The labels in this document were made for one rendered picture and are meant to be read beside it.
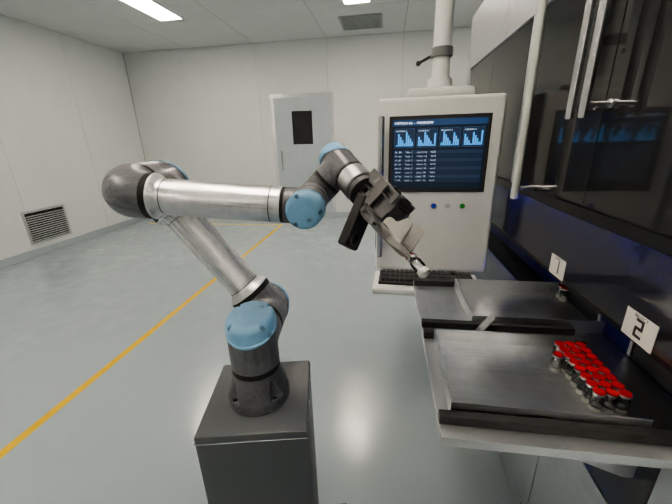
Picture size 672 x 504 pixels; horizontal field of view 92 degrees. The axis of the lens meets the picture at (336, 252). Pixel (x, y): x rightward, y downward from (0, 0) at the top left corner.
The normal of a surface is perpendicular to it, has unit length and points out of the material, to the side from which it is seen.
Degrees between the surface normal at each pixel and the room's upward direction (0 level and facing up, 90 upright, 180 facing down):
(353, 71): 90
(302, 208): 90
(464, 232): 90
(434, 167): 90
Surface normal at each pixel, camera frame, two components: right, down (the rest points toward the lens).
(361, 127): -0.14, 0.32
